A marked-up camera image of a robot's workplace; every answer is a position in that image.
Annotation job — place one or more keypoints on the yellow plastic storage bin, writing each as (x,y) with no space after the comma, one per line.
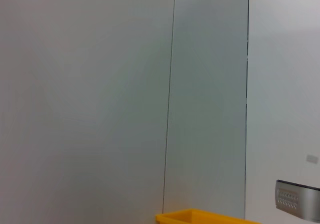
(190,217)

